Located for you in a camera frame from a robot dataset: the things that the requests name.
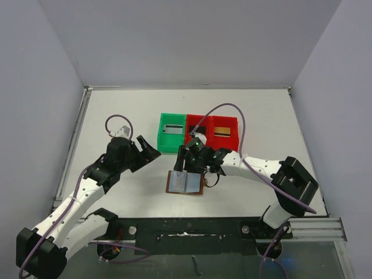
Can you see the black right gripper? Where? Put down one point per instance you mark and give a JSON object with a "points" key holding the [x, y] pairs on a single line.
{"points": [[188, 161]]}

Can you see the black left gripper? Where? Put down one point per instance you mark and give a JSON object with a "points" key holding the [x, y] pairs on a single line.
{"points": [[146, 156]]}

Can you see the brown leather card holder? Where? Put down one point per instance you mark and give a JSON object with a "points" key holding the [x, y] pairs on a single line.
{"points": [[185, 183]]}

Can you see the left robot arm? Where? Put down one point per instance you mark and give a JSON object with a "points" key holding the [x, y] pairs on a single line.
{"points": [[44, 250]]}

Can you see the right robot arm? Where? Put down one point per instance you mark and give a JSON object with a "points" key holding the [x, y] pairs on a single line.
{"points": [[293, 185]]}

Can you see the black card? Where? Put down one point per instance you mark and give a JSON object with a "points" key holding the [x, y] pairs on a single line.
{"points": [[200, 130]]}

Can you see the green bin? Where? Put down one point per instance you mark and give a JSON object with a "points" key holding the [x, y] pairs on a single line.
{"points": [[169, 143]]}

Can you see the red bin right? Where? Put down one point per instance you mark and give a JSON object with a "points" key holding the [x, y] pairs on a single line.
{"points": [[231, 142]]}

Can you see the red bin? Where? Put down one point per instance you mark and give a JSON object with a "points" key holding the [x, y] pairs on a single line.
{"points": [[193, 120], [231, 142]]}

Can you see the red bin middle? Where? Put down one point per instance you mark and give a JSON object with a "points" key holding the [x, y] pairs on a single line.
{"points": [[193, 120]]}

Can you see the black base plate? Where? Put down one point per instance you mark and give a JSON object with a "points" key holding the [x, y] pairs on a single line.
{"points": [[191, 236]]}

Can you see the aluminium left rail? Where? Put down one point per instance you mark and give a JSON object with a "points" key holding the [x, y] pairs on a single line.
{"points": [[72, 147]]}

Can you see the aluminium rail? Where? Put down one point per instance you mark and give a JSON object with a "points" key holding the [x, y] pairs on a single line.
{"points": [[317, 229], [72, 147]]}

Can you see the aluminium front rail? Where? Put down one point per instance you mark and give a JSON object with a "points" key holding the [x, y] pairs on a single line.
{"points": [[317, 229]]}

